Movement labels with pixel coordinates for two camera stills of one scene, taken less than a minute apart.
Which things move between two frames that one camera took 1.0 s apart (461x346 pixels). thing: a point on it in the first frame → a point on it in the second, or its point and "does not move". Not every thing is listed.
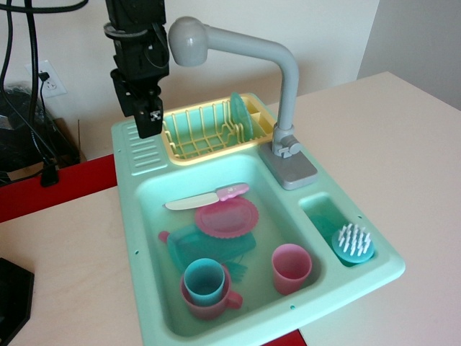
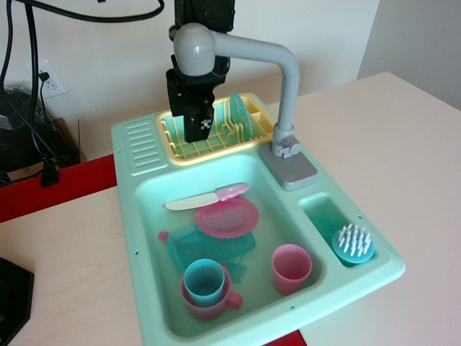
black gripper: (141, 61) → (192, 96)
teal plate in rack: (240, 114) does not move
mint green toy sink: (221, 255) does not move
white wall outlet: (52, 86) does not move
